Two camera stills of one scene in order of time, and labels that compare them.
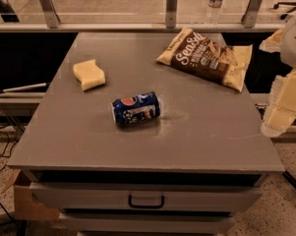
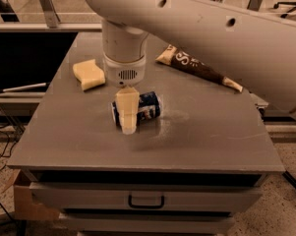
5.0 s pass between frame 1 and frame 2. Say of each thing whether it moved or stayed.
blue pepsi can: stayed
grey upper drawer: stayed
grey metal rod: stayed
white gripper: moved
